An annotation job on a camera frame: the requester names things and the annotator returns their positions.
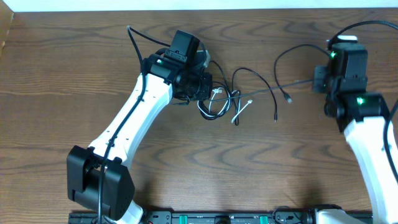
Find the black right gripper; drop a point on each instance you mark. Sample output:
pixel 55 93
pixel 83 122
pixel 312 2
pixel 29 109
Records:
pixel 319 72

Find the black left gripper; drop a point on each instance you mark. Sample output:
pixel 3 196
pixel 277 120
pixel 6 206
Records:
pixel 208 93

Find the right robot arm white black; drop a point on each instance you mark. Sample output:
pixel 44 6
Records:
pixel 365 121

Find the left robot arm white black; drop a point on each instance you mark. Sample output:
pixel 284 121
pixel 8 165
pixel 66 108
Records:
pixel 98 176

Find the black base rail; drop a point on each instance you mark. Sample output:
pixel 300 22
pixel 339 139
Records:
pixel 281 214

